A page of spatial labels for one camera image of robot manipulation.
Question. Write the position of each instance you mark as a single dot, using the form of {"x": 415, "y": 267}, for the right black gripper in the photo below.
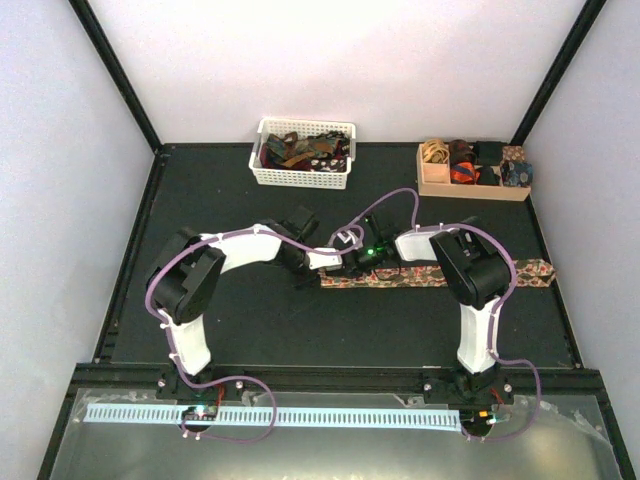
{"x": 353, "y": 266}

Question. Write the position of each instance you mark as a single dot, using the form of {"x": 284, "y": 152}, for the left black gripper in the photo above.
{"x": 306, "y": 282}

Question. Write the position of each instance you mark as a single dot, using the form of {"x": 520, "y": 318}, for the paisley patterned necktie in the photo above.
{"x": 534, "y": 273}

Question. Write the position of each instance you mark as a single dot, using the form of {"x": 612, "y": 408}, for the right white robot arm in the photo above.
{"x": 477, "y": 269}

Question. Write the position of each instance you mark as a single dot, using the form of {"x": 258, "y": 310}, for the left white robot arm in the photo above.
{"x": 183, "y": 280}

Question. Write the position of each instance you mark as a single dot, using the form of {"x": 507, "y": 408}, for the pile of ties in basket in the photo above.
{"x": 327, "y": 152}

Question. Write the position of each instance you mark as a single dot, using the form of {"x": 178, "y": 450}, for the wooden compartment tray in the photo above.
{"x": 433, "y": 180}

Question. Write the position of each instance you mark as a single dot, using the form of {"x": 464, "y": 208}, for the white plastic basket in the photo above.
{"x": 302, "y": 179}

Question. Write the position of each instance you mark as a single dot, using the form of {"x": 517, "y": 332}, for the orange blue rolled tie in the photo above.
{"x": 463, "y": 173}

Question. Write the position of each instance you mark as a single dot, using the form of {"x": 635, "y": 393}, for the dark red rolled tie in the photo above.
{"x": 460, "y": 151}

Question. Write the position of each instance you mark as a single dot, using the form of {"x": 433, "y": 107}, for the black rolled tie front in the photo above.
{"x": 486, "y": 176}

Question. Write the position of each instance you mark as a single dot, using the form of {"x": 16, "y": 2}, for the black rolled tie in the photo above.
{"x": 486, "y": 176}
{"x": 488, "y": 153}

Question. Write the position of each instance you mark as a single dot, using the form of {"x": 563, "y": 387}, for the blue patterned rolled tie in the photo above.
{"x": 517, "y": 174}

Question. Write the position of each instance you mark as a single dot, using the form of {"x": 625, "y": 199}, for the brown patterned rolled tie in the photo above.
{"x": 513, "y": 153}

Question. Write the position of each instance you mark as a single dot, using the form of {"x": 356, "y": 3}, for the clear acrylic sheet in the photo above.
{"x": 560, "y": 437}

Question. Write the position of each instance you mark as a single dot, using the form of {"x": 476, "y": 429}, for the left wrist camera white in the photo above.
{"x": 326, "y": 258}

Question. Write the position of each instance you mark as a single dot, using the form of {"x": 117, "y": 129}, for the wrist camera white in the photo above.
{"x": 326, "y": 258}
{"x": 349, "y": 238}

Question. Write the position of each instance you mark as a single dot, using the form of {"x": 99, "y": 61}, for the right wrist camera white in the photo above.
{"x": 349, "y": 238}

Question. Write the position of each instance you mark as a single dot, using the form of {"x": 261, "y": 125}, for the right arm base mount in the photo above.
{"x": 457, "y": 386}

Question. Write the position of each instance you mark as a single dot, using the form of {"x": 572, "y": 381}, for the white slotted cable duct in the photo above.
{"x": 290, "y": 417}

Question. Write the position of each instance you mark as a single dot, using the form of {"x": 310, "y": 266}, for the right black frame post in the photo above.
{"x": 563, "y": 59}

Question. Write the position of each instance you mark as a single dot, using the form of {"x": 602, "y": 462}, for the black frame post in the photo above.
{"x": 97, "y": 36}
{"x": 563, "y": 59}

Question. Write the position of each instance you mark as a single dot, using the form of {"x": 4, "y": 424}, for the left black frame post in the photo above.
{"x": 97, "y": 36}

